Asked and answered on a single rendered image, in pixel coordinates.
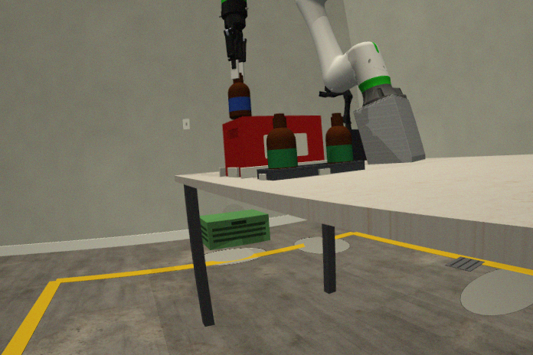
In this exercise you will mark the red crate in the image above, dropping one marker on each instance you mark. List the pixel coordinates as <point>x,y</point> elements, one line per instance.
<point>247,147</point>

